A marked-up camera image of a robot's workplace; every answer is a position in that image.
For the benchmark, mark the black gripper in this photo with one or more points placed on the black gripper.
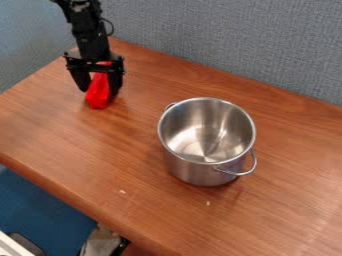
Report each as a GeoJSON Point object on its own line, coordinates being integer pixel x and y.
{"type": "Point", "coordinates": [93, 57]}

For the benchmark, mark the red plastic block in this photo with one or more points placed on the red plastic block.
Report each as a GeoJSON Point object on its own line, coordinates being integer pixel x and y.
{"type": "Point", "coordinates": [97, 93]}

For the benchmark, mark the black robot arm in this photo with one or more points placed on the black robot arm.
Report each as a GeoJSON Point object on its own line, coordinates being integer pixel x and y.
{"type": "Point", "coordinates": [83, 14]}

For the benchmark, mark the stainless steel pot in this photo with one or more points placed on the stainless steel pot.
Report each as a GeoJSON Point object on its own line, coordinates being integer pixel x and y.
{"type": "Point", "coordinates": [207, 135]}

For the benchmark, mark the white and black floor object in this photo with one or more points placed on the white and black floor object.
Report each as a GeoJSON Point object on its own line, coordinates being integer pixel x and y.
{"type": "Point", "coordinates": [16, 245]}

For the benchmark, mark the grey table leg bracket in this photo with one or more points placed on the grey table leg bracket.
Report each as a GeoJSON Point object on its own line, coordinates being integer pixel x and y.
{"type": "Point", "coordinates": [103, 243]}

